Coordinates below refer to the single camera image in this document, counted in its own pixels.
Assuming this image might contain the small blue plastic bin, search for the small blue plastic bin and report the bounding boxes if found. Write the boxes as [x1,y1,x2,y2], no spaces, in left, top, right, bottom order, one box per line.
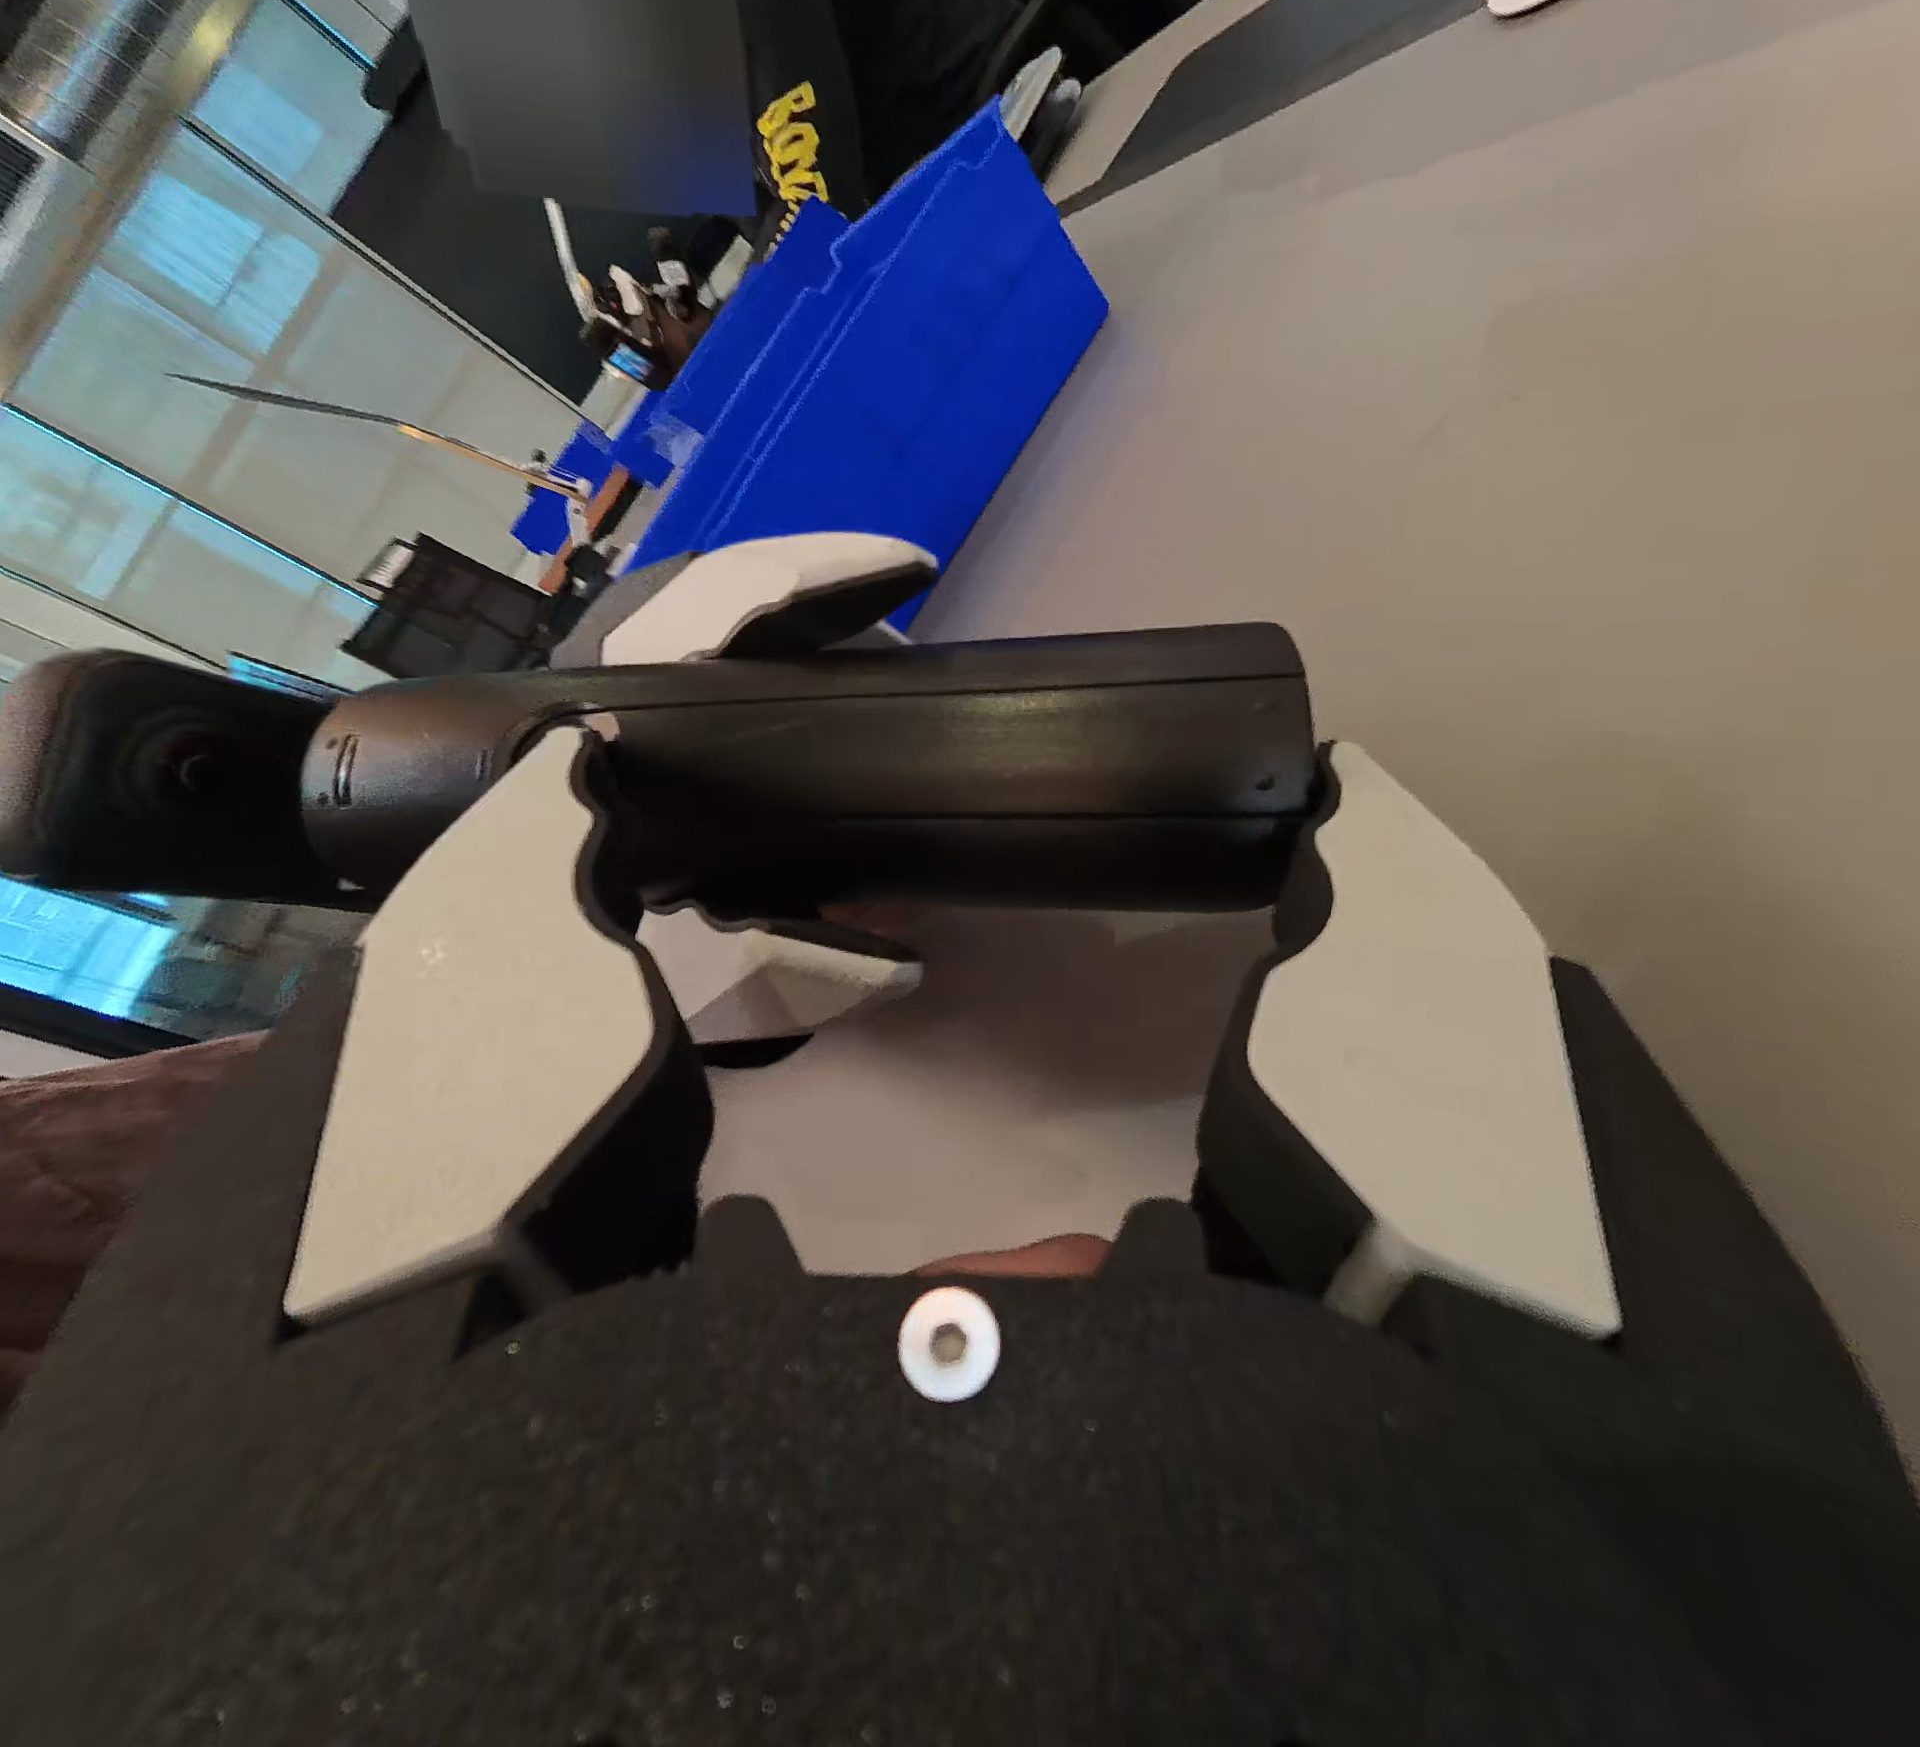
[510,419,676,551]

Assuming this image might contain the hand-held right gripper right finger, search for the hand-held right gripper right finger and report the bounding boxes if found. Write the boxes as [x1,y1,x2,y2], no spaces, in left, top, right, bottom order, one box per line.
[1197,739,1627,1337]

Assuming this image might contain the person's left forearm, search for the person's left forearm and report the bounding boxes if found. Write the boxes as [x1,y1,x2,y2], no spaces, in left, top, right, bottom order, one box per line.
[0,1027,301,1418]

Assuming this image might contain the black remote control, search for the black remote control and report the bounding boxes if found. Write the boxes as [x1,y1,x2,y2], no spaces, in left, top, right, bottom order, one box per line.
[300,623,1322,915]

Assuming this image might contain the grey plastic part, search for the grey plastic part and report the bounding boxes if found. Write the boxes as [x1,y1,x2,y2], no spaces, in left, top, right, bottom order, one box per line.
[990,44,1086,151]

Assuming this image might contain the person's left hand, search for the person's left hand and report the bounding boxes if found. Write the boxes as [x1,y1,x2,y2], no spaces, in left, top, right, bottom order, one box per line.
[916,1229,1124,1280]

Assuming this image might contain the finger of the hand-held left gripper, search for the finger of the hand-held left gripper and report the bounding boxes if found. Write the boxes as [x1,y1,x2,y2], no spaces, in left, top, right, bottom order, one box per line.
[597,532,941,668]
[649,899,927,1046]

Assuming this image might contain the grey desk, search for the grey desk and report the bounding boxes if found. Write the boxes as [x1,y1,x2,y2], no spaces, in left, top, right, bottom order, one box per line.
[884,0,1920,1480]

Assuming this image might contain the large blue plastic bin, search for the large blue plastic bin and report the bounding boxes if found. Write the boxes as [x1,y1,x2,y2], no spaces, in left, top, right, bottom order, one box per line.
[622,103,1113,638]

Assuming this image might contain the black light stand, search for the black light stand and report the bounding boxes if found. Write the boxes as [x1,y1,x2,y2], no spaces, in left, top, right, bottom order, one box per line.
[164,369,590,494]

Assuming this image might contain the black flat panel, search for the black flat panel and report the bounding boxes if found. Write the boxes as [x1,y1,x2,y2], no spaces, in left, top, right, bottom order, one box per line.
[344,532,561,679]

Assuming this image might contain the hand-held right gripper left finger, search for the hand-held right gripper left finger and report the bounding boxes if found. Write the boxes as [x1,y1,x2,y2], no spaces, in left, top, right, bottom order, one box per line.
[283,727,715,1325]

